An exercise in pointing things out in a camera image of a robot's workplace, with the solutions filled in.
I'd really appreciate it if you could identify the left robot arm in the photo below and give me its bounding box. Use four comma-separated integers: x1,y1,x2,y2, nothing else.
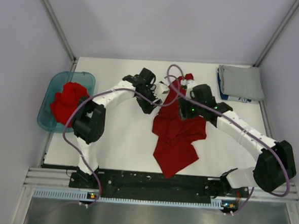
71,68,169,188

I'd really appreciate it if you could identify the grey slotted cable duct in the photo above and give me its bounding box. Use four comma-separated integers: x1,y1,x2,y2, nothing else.
32,187,239,212

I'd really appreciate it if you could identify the dark red t-shirt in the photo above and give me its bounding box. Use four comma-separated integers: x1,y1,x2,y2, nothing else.
148,71,211,182

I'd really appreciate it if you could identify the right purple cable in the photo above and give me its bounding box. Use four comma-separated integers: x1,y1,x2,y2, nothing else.
158,64,298,220

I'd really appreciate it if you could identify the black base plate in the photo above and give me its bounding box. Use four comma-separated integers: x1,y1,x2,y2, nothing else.
68,168,249,203

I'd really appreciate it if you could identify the folded grey t-shirt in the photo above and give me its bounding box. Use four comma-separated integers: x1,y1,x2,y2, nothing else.
218,65,265,101

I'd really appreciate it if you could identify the bright red t-shirt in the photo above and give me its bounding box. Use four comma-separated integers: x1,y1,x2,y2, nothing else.
49,82,89,125

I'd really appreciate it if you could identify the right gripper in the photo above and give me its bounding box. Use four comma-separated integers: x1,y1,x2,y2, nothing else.
176,93,205,122

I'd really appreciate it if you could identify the folded blue white t-shirt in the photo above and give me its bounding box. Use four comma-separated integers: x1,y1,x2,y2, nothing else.
216,69,259,104

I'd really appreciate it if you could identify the teal plastic bin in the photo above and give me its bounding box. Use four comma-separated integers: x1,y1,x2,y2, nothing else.
37,71,96,133

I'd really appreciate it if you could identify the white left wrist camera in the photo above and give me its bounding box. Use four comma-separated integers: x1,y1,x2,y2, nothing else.
154,81,170,102

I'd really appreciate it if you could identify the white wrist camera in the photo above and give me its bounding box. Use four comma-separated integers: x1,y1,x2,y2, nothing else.
154,81,170,102
180,79,197,91

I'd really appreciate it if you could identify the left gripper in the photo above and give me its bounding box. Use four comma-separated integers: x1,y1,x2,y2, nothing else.
134,83,162,115

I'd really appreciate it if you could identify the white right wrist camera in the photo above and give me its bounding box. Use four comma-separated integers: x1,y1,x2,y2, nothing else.
180,79,197,91

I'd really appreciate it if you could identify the aluminium frame rail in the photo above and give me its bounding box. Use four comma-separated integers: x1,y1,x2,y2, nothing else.
23,166,299,203

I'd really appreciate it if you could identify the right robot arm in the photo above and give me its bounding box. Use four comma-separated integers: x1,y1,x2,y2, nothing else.
178,80,296,197

